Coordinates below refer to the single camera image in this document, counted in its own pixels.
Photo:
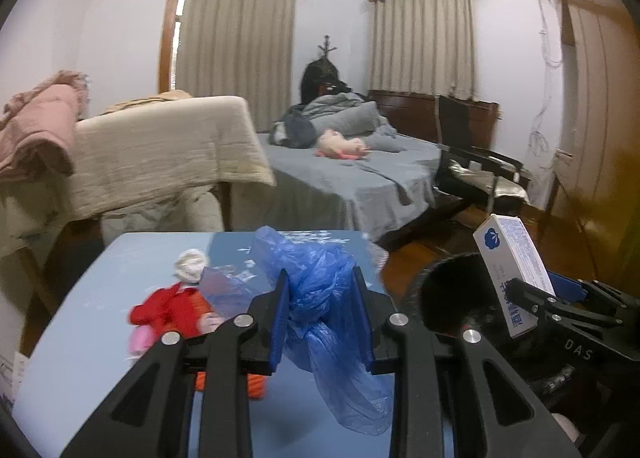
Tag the bed with grey sheet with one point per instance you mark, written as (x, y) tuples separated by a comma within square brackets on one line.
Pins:
[(325, 183)]

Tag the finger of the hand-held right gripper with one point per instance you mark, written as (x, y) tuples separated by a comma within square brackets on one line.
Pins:
[(527, 295), (567, 288)]

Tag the pink face mask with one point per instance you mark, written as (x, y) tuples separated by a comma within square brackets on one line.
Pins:
[(140, 340)]

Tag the pink plush toy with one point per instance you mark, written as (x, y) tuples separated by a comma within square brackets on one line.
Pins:
[(340, 143)]

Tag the wooden wardrobe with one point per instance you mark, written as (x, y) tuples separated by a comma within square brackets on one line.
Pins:
[(590, 113)]

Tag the white tissue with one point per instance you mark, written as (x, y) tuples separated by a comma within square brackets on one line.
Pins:
[(190, 263)]

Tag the pink blanket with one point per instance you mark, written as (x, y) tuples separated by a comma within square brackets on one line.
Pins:
[(35, 123)]

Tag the blue plastic bag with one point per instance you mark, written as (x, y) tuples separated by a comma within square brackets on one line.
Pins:
[(325, 288)]

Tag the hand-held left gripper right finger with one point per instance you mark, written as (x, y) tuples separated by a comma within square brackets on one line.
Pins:
[(362, 323)]

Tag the coat rack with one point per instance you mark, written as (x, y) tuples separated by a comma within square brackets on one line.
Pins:
[(327, 46)]

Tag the grey duvet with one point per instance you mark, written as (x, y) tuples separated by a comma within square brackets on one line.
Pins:
[(345, 113)]

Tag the dark blue garment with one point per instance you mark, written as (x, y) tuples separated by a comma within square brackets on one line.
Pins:
[(297, 133)]

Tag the black office chair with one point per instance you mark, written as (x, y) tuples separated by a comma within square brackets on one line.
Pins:
[(455, 123)]

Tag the white printed box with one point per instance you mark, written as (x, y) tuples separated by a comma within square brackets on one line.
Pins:
[(10, 378)]

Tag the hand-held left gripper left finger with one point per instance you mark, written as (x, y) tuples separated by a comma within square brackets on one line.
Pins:
[(280, 323)]

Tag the dark wooden headboard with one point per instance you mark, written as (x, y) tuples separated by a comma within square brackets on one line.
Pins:
[(410, 108)]

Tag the black hanging clothes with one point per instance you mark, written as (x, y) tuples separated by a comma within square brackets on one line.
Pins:
[(320, 76)]

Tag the tan cloth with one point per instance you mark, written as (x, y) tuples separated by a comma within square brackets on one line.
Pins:
[(150, 101)]

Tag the orange knit cloth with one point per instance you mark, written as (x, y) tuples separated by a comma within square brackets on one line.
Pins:
[(257, 385)]

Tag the trash bin with black liner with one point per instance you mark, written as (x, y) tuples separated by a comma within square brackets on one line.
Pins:
[(450, 298)]

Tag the silver cushion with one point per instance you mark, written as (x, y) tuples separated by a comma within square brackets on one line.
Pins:
[(480, 181)]

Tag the red cloth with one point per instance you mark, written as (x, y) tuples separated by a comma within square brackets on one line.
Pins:
[(165, 308)]

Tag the wooden window frame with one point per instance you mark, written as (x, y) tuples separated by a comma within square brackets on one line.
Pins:
[(170, 38)]

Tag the beige window curtain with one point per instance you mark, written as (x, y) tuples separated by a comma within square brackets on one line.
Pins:
[(422, 43), (235, 53)]

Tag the white cardboard box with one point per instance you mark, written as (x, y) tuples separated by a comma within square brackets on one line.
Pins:
[(510, 258)]

